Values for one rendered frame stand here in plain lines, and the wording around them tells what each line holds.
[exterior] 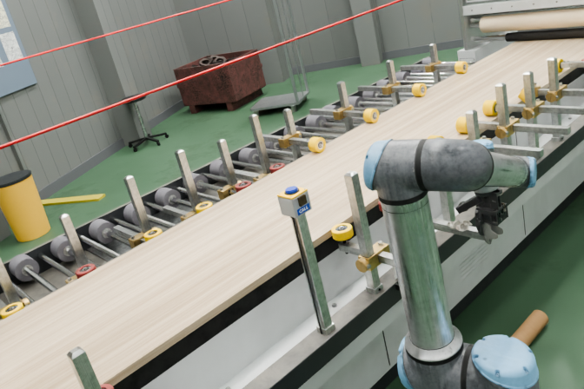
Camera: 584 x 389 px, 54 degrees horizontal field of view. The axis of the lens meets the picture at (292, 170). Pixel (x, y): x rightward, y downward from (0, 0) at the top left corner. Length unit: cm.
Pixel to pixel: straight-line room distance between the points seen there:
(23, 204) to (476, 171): 489
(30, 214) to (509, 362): 484
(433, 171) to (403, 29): 817
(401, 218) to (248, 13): 826
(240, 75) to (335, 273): 634
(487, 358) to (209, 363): 90
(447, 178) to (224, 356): 108
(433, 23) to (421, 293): 803
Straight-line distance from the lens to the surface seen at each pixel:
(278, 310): 210
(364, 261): 204
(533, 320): 296
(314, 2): 956
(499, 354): 156
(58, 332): 214
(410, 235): 135
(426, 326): 151
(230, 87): 824
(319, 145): 298
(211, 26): 973
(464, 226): 211
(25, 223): 580
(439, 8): 926
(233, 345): 202
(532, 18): 459
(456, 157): 124
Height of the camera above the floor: 188
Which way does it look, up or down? 20 degrees down
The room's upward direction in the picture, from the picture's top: 14 degrees counter-clockwise
